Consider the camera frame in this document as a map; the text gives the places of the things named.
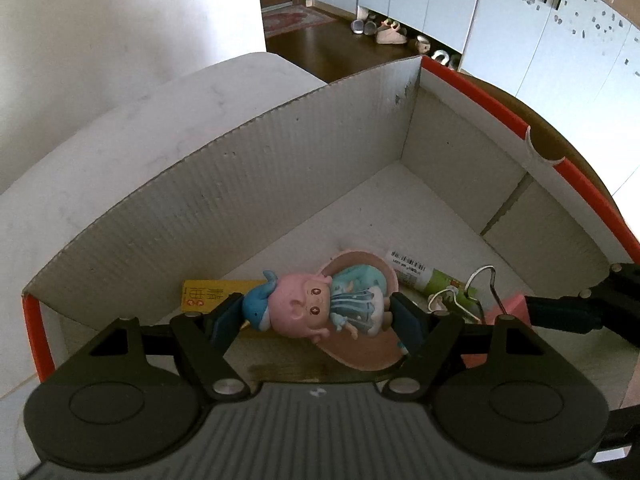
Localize red door mat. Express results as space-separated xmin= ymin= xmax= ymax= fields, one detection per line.
xmin=262 ymin=4 xmax=335 ymax=39

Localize pink heart-shaped dish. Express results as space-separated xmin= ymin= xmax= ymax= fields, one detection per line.
xmin=317 ymin=249 xmax=402 ymax=372

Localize yellow small box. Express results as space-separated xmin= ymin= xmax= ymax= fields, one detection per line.
xmin=180 ymin=280 xmax=265 ymax=313

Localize white bunny keychain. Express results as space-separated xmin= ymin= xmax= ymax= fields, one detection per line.
xmin=426 ymin=286 xmax=485 ymax=324

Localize pink-haired doll figurine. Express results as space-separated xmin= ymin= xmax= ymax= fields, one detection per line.
xmin=242 ymin=264 xmax=393 ymax=344

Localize red and white cardboard box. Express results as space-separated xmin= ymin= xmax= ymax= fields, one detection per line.
xmin=23 ymin=53 xmax=639 ymax=376

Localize pink slipper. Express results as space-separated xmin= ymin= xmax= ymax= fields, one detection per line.
xmin=375 ymin=23 xmax=408 ymax=46

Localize light blue wall cabinet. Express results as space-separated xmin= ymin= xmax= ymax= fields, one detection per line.
xmin=338 ymin=0 xmax=639 ymax=193

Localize green and white tube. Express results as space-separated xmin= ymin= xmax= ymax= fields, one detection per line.
xmin=384 ymin=249 xmax=477 ymax=309

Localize pink binder clip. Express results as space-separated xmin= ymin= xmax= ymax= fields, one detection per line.
xmin=461 ymin=264 xmax=532 ymax=370

